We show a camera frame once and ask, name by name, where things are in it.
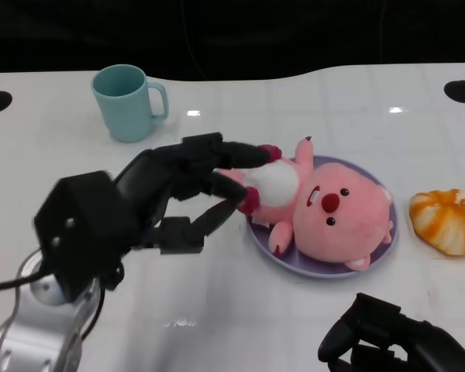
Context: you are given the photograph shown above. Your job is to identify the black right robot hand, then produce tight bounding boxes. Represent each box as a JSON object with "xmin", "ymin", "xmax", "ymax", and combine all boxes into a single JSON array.
[{"xmin": 318, "ymin": 292, "xmax": 465, "ymax": 372}]

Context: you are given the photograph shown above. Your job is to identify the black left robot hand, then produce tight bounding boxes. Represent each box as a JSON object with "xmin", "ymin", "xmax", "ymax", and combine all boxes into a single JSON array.
[{"xmin": 33, "ymin": 132, "xmax": 282, "ymax": 301}]

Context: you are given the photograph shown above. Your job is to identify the pink plush beaver doll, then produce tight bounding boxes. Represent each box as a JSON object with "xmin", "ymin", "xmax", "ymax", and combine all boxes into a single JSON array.
[{"xmin": 212, "ymin": 136, "xmax": 394, "ymax": 273}]

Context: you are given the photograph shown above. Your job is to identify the lavender plastic plate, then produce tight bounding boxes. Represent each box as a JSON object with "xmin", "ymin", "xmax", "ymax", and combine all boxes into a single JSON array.
[{"xmin": 246, "ymin": 154, "xmax": 399, "ymax": 280}]

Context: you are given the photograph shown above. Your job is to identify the teal plastic mug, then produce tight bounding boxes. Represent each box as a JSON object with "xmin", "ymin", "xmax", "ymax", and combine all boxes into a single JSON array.
[{"xmin": 91, "ymin": 64, "xmax": 169, "ymax": 143}]

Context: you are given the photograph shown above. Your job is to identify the orange and white bread toy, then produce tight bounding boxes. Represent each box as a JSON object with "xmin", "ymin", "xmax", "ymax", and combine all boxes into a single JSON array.
[{"xmin": 409, "ymin": 188, "xmax": 465, "ymax": 257}]

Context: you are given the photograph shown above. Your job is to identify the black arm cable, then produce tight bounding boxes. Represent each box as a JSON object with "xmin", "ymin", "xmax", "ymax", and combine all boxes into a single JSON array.
[{"xmin": 0, "ymin": 270, "xmax": 48, "ymax": 298}]

